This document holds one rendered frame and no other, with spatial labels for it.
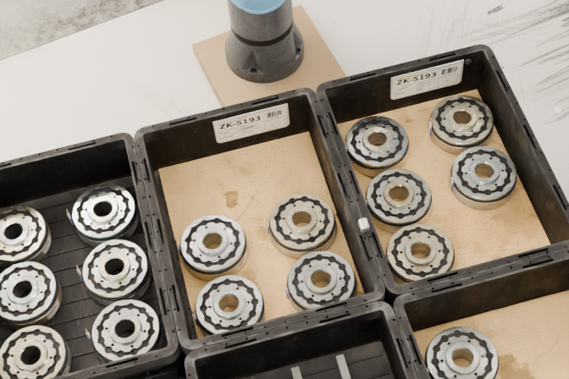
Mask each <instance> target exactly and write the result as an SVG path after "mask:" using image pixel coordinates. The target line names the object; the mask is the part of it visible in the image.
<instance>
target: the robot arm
mask: <svg viewBox="0 0 569 379"><path fill-rule="evenodd" d="M227 3H228V8H229V19H230V25H231V27H230V30H229V35H228V37H227V40H226V42H225V56H226V61H227V64H228V65H229V68H230V69H231V70H232V72H233V73H234V74H236V75H237V76H239V77H240V78H242V79H243V80H247V81H250V82H253V83H259V84H267V83H273V82H276V81H280V80H283V79H285V78H287V77H289V76H290V75H292V74H293V73H294V72H295V71H296V70H297V69H298V68H299V67H300V65H301V63H302V60H303V58H304V41H303V38H302V35H301V32H300V31H299V30H298V28H297V26H296V24H295V22H294V20H293V13H292V0H227Z"/></svg>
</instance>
